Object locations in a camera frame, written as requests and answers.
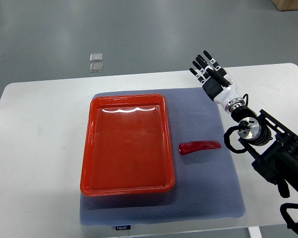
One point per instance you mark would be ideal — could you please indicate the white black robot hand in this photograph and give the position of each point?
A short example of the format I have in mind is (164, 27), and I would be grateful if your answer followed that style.
(217, 84)

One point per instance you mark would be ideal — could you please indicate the red pepper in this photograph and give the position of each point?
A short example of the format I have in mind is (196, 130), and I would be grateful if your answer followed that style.
(195, 146)

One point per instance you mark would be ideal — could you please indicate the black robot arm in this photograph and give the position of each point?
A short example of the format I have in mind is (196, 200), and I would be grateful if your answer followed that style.
(272, 145)

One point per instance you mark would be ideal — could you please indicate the red plastic tray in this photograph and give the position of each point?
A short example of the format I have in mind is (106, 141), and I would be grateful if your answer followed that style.
(128, 147)

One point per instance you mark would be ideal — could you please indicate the wooden box corner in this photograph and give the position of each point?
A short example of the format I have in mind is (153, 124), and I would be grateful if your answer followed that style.
(286, 5)

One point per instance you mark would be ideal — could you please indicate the blue-grey mesh mat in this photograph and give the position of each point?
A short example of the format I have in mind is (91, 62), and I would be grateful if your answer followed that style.
(206, 182)

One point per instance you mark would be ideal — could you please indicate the white table leg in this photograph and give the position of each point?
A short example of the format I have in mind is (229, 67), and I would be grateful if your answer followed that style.
(254, 232)

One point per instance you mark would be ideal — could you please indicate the black label tag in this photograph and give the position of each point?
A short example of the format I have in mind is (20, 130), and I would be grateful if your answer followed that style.
(123, 228)

